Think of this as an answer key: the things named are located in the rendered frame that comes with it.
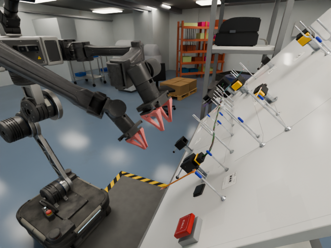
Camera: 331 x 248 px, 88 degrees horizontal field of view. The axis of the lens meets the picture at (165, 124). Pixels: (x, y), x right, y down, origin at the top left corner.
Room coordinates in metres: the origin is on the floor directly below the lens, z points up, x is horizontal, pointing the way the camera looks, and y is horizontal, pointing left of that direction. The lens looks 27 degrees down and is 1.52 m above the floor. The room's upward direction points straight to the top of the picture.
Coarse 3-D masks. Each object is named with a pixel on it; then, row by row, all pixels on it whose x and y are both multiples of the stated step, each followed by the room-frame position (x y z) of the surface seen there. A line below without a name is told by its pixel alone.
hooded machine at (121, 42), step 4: (120, 40) 5.55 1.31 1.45; (124, 40) 5.47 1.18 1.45; (128, 40) 5.40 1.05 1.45; (132, 40) 5.40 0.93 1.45; (116, 44) 5.46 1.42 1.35; (120, 44) 5.39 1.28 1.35; (124, 44) 5.31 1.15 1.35; (128, 44) 5.25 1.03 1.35; (116, 56) 5.39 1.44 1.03; (120, 56) 5.31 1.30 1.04; (128, 88) 5.15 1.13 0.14; (132, 88) 5.16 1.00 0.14; (128, 92) 5.22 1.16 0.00; (132, 92) 5.21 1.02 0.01
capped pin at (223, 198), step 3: (195, 171) 0.33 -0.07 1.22; (198, 174) 0.32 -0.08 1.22; (201, 177) 0.32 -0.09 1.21; (204, 180) 0.32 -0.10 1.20; (207, 183) 0.31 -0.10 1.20; (210, 186) 0.31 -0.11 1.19; (213, 189) 0.31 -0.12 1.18; (216, 192) 0.30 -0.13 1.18; (219, 195) 0.30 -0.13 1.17; (222, 198) 0.30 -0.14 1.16; (225, 198) 0.29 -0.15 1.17
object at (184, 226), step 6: (186, 216) 0.28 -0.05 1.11; (192, 216) 0.27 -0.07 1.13; (180, 222) 0.28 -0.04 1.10; (186, 222) 0.26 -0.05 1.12; (192, 222) 0.26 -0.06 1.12; (180, 228) 0.26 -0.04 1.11; (186, 228) 0.24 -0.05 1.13; (174, 234) 0.25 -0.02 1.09; (180, 234) 0.24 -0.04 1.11; (186, 234) 0.24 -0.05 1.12
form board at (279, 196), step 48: (288, 48) 1.09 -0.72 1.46; (240, 96) 1.00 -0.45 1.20; (288, 96) 0.54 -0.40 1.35; (192, 144) 0.93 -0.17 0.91; (240, 144) 0.48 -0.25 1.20; (288, 144) 0.33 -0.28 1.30; (192, 192) 0.42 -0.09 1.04; (240, 192) 0.28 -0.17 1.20; (288, 192) 0.21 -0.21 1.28; (144, 240) 0.36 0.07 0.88; (240, 240) 0.18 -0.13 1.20; (288, 240) 0.15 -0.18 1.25
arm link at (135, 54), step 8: (136, 40) 0.93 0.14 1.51; (136, 48) 0.85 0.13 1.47; (128, 56) 0.68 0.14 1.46; (136, 56) 0.73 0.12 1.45; (112, 64) 0.51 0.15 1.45; (120, 64) 0.51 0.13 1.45; (112, 72) 0.51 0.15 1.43; (120, 72) 0.51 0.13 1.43; (112, 80) 0.51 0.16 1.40; (120, 80) 0.51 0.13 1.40
